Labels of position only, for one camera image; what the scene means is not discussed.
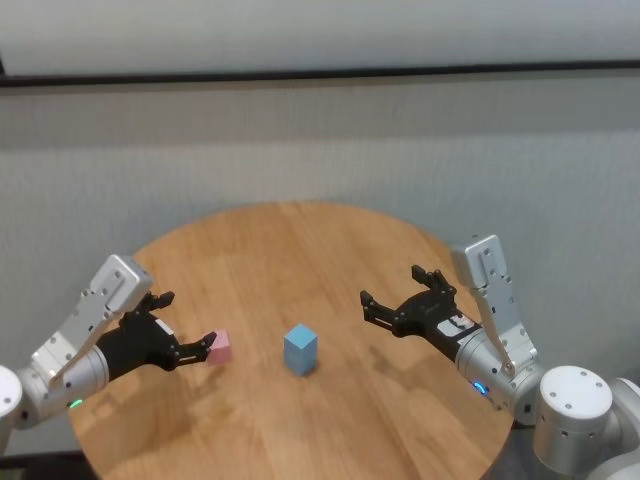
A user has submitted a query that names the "pink wooden cube block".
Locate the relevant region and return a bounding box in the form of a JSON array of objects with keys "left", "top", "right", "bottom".
[{"left": 205, "top": 328, "right": 234, "bottom": 365}]

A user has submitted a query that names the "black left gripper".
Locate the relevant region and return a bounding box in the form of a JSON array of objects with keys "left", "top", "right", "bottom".
[{"left": 96, "top": 290, "right": 218, "bottom": 382}]

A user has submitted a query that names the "blue wooden cube block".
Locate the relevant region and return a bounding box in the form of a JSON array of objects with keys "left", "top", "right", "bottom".
[
  {"left": 283, "top": 323, "right": 319, "bottom": 354},
  {"left": 284, "top": 348, "right": 319, "bottom": 377}
]

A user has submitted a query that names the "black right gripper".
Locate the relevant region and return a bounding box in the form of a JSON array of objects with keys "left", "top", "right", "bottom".
[{"left": 358, "top": 264, "right": 482, "bottom": 363}]

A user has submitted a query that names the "black wall rail strip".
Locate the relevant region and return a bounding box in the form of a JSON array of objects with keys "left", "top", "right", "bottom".
[{"left": 0, "top": 59, "right": 640, "bottom": 90}]

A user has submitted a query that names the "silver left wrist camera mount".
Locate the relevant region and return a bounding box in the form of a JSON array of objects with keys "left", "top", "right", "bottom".
[{"left": 29, "top": 253, "right": 154, "bottom": 389}]

